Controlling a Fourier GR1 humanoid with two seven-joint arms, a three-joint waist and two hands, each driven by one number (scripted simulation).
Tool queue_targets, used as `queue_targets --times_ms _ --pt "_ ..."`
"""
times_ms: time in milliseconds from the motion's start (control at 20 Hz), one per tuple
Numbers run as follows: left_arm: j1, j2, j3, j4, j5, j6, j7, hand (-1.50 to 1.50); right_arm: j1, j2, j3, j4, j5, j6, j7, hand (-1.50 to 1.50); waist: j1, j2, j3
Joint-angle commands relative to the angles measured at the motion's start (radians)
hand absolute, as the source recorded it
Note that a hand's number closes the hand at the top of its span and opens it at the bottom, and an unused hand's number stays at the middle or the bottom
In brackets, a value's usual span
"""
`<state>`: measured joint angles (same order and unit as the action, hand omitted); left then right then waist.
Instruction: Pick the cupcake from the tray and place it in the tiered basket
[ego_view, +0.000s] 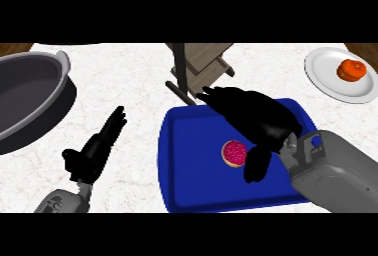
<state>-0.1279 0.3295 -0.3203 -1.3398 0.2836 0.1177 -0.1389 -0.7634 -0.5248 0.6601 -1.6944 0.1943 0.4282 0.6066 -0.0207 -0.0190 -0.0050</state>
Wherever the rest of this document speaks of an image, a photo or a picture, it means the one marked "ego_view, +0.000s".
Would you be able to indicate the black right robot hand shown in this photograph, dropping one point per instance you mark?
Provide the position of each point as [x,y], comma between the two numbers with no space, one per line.
[256,116]

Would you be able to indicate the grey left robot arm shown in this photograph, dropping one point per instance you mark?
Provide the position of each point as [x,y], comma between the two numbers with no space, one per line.
[67,200]

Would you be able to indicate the dark brown wooden object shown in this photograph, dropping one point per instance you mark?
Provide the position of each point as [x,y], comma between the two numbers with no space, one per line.
[363,53]

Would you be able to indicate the blue plastic tray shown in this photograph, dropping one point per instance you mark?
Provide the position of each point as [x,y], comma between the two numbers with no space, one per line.
[201,166]

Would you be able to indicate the white round plate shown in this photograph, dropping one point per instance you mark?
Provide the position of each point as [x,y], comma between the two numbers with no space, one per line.
[334,80]

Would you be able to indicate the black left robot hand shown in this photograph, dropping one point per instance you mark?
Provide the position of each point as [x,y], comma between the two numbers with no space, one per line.
[93,154]

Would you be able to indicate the orange fruit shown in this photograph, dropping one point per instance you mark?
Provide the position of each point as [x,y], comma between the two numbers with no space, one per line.
[352,70]

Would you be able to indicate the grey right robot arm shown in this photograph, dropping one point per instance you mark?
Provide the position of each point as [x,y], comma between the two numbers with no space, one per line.
[334,173]

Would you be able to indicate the tiered wooden basket stand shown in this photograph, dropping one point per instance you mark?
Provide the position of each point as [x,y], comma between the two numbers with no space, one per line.
[196,66]

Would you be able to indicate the large grey pot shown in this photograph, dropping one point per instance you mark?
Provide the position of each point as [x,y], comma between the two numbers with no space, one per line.
[27,96]

